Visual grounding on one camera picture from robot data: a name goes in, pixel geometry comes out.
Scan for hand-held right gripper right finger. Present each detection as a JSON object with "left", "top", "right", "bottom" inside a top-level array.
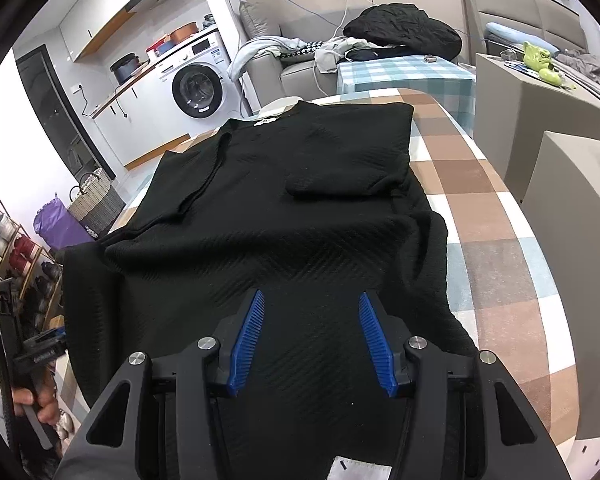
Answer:
[{"left": 357, "top": 291, "right": 571, "bottom": 480}]

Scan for grey padded headboard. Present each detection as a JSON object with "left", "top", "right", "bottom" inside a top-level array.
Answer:
[{"left": 462, "top": 0, "right": 590, "bottom": 68}]

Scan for woven basket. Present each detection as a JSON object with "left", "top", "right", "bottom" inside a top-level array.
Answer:
[{"left": 66, "top": 167, "right": 126, "bottom": 233}]

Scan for wooden shoe rack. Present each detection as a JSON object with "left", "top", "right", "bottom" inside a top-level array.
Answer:
[{"left": 0, "top": 192, "right": 66, "bottom": 331}]

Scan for white grey clothes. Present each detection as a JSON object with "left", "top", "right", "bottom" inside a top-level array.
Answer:
[{"left": 312, "top": 36, "right": 370, "bottom": 74}]

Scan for black quilted jacket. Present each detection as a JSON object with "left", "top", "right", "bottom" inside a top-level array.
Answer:
[{"left": 342, "top": 4, "right": 463, "bottom": 57}]

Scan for teal checked cloth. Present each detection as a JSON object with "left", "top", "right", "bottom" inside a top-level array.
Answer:
[{"left": 336, "top": 55, "right": 476, "bottom": 96}]

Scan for purple bag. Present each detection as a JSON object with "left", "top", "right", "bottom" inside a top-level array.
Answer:
[{"left": 32, "top": 195, "right": 96, "bottom": 252}]

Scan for wooden counter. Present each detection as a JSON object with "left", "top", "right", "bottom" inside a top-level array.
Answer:
[{"left": 91, "top": 57, "right": 173, "bottom": 121}]

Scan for grey curved cabinet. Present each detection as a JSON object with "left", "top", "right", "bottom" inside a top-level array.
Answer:
[{"left": 522, "top": 130, "right": 600, "bottom": 456}]

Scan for dark blue bag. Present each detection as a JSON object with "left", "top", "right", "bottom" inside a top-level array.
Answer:
[{"left": 345, "top": 46, "right": 412, "bottom": 64}]

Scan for black glass door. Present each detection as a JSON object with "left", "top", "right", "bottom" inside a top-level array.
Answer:
[{"left": 15, "top": 45, "right": 117, "bottom": 182}]

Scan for brown checked tablecloth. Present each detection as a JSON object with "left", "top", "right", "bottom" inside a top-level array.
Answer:
[{"left": 55, "top": 87, "right": 581, "bottom": 480}]

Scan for grey sofa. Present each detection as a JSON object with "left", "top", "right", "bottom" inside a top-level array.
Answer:
[{"left": 230, "top": 0, "right": 476, "bottom": 106}]

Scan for person's left hand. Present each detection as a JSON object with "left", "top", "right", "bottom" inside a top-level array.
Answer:
[{"left": 11, "top": 387, "right": 60, "bottom": 427}]

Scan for black knit sweater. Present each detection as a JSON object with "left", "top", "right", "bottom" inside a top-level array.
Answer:
[{"left": 62, "top": 101, "right": 478, "bottom": 480}]

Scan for pale grey garment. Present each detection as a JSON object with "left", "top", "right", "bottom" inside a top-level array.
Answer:
[{"left": 227, "top": 36, "right": 301, "bottom": 82}]

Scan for green toy figure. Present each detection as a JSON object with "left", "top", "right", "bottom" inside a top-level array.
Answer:
[{"left": 522, "top": 40, "right": 565, "bottom": 86}]

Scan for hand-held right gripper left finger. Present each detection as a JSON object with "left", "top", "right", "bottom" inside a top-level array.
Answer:
[{"left": 55, "top": 289, "right": 266, "bottom": 480}]

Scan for dark cooking pot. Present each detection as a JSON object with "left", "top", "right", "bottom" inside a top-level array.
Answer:
[{"left": 110, "top": 52, "right": 142, "bottom": 84}]

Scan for brown cooking pot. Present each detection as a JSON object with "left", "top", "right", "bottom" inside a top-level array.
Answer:
[{"left": 167, "top": 22, "right": 201, "bottom": 44}]

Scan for grey sofa cushion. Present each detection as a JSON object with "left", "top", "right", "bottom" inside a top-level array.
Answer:
[{"left": 239, "top": 1, "right": 282, "bottom": 41}]

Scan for light blue pillow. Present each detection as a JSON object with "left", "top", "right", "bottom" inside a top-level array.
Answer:
[{"left": 485, "top": 22, "right": 561, "bottom": 56}]

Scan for white wall cupboards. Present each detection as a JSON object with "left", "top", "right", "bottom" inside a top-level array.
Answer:
[{"left": 55, "top": 0, "right": 207, "bottom": 63}]

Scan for white fabric label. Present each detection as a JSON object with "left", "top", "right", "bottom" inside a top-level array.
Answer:
[{"left": 327, "top": 456, "right": 394, "bottom": 480}]

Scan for white washing machine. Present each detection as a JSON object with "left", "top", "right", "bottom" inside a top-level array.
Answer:
[{"left": 147, "top": 27, "right": 253, "bottom": 121}]

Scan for grey blanket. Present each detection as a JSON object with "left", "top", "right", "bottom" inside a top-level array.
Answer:
[{"left": 555, "top": 49, "right": 600, "bottom": 95}]

